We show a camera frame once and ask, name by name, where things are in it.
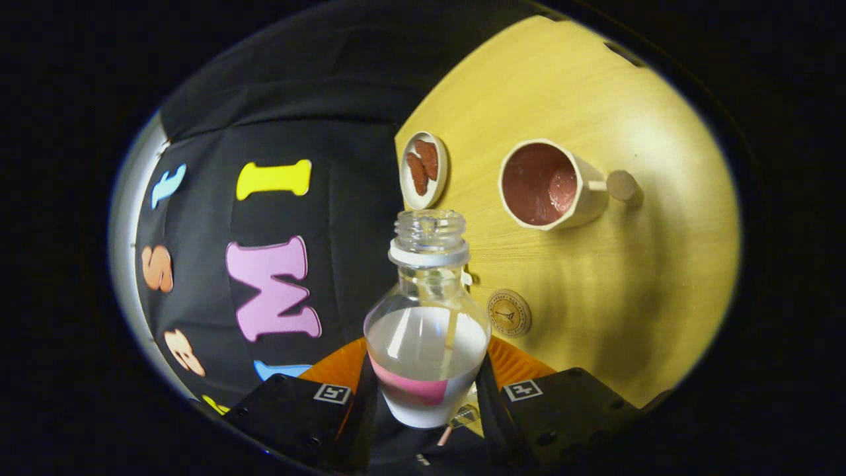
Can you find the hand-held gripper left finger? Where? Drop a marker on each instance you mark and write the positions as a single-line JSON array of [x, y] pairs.
[[357, 430]]

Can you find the pink straw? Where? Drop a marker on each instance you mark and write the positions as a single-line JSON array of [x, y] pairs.
[[445, 436]]

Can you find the round white plate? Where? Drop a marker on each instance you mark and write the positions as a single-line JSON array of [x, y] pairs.
[[441, 165]]

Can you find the wooden table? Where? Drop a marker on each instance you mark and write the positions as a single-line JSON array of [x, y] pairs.
[[661, 264]]

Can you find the small glass jar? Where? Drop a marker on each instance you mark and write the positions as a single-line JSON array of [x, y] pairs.
[[464, 416]]

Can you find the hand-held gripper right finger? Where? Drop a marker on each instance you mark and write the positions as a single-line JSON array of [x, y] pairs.
[[492, 423]]

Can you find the clear glass juice bottle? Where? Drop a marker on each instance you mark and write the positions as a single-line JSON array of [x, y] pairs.
[[423, 344]]

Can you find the round cork coaster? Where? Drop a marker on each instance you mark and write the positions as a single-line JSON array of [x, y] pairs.
[[509, 313]]

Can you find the brown sausage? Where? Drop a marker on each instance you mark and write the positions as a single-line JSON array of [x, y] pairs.
[[427, 158], [417, 174]]

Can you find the beige cup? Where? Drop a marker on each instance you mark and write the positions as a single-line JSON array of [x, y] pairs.
[[590, 198]]

